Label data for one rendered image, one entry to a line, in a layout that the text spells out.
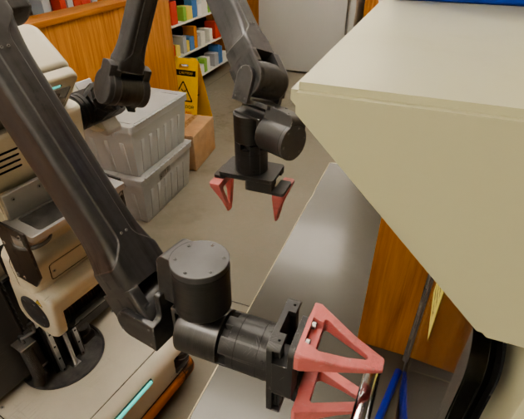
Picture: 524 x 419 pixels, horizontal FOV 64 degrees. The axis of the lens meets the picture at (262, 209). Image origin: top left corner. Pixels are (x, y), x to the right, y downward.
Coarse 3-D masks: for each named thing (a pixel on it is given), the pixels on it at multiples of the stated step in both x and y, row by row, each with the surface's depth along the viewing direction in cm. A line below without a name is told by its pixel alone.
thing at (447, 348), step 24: (432, 288) 50; (456, 312) 28; (432, 336) 38; (456, 336) 25; (480, 336) 21; (408, 360) 58; (432, 360) 34; (456, 360) 23; (480, 360) 20; (408, 384) 49; (432, 384) 30; (456, 384) 22; (408, 408) 42; (432, 408) 28; (456, 408) 22
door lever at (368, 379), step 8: (368, 376) 39; (376, 376) 39; (360, 384) 39; (368, 384) 38; (376, 384) 39; (360, 392) 38; (368, 392) 38; (376, 392) 38; (360, 400) 37; (368, 400) 37; (360, 408) 37; (368, 408) 37; (352, 416) 36; (360, 416) 36; (368, 416) 36
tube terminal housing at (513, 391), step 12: (516, 348) 21; (516, 360) 21; (504, 372) 22; (516, 372) 20; (504, 384) 22; (516, 384) 20; (492, 396) 23; (504, 396) 21; (516, 396) 20; (492, 408) 23; (504, 408) 21; (516, 408) 19
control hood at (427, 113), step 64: (384, 0) 30; (320, 64) 17; (384, 64) 17; (448, 64) 17; (512, 64) 17; (320, 128) 15; (384, 128) 15; (448, 128) 14; (512, 128) 13; (384, 192) 16; (448, 192) 15; (512, 192) 14; (448, 256) 16; (512, 256) 15; (512, 320) 17
